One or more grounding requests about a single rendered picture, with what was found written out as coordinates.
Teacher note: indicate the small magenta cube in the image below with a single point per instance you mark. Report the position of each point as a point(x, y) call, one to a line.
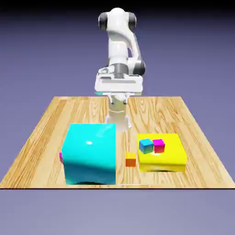
point(61, 157)
point(159, 146)

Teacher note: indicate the small orange cube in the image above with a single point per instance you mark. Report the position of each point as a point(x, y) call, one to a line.
point(130, 160)

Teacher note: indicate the large cyan box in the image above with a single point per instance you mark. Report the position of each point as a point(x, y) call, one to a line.
point(90, 154)

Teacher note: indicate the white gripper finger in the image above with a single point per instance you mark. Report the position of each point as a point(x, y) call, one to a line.
point(111, 100)
point(126, 99)

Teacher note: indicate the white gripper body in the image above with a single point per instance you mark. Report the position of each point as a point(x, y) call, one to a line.
point(119, 86)

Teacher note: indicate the large yellow box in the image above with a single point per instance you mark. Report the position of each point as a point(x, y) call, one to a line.
point(170, 156)

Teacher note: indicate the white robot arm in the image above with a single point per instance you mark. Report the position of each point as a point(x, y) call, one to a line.
point(117, 36)

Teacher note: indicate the small blue cube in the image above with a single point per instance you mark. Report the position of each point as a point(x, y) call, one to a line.
point(146, 146)

